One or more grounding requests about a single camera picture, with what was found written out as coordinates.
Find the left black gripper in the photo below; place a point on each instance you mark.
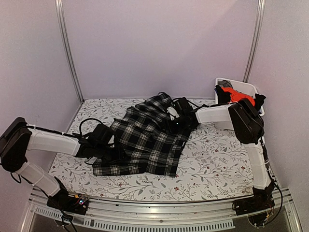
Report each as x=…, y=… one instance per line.
x=118, y=157

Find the black garment in bin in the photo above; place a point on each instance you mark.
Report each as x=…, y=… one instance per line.
x=259, y=100

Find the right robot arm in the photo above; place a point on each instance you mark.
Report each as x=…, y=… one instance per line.
x=248, y=127

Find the floral patterned table mat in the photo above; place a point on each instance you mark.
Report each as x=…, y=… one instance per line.
x=206, y=164

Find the aluminium front rail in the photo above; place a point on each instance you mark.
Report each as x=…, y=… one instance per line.
x=114, y=215

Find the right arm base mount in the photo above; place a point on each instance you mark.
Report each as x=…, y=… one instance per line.
x=261, y=200

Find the grey garment in bin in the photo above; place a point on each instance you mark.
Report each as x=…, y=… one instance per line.
x=224, y=83

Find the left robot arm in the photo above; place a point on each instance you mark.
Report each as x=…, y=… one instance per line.
x=21, y=137

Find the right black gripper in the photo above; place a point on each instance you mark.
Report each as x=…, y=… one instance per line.
x=169, y=126

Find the left aluminium frame post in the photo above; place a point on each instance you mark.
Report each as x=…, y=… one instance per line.
x=67, y=49

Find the black white plaid skirt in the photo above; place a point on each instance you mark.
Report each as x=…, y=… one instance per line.
x=149, y=147

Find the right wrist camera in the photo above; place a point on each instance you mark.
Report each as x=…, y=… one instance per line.
x=172, y=113

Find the right aluminium frame post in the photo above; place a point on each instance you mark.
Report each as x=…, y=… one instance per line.
x=255, y=39

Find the aluminium frame post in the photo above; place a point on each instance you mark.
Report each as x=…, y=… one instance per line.
x=255, y=39
x=67, y=49

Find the red orange garment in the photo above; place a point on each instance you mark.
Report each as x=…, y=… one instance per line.
x=235, y=96

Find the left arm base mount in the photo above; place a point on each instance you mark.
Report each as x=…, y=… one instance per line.
x=62, y=201

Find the white plastic laundry bin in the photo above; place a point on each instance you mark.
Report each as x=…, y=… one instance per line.
x=249, y=89

